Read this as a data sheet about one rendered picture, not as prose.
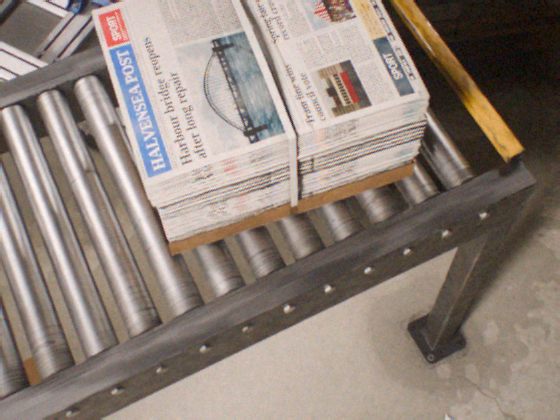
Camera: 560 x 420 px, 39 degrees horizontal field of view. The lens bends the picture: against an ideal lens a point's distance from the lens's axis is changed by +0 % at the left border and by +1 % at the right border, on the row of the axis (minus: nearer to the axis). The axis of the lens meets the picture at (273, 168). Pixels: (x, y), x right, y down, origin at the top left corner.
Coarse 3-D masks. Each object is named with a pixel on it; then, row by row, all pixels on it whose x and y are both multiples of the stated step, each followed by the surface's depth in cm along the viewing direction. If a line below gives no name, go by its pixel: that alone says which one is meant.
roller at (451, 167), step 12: (432, 120) 124; (432, 132) 122; (444, 132) 123; (432, 144) 122; (444, 144) 121; (432, 156) 122; (444, 156) 120; (456, 156) 120; (432, 168) 123; (444, 168) 120; (456, 168) 119; (468, 168) 119; (444, 180) 120; (456, 180) 119; (468, 180) 119
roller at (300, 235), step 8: (296, 216) 116; (304, 216) 117; (280, 224) 117; (288, 224) 116; (296, 224) 116; (304, 224) 116; (312, 224) 117; (280, 232) 118; (288, 232) 116; (296, 232) 115; (304, 232) 115; (312, 232) 115; (288, 240) 116; (296, 240) 115; (304, 240) 114; (312, 240) 114; (320, 240) 115; (288, 248) 117; (296, 248) 115; (304, 248) 114; (312, 248) 114; (320, 248) 114; (296, 256) 115; (304, 256) 114
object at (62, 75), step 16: (96, 48) 133; (48, 64) 132; (64, 64) 131; (80, 64) 131; (96, 64) 131; (16, 80) 130; (32, 80) 130; (48, 80) 130; (64, 80) 130; (0, 96) 129; (16, 96) 129; (32, 96) 129; (112, 96) 138; (32, 112) 132; (80, 112) 138; (0, 128) 132; (0, 144) 135
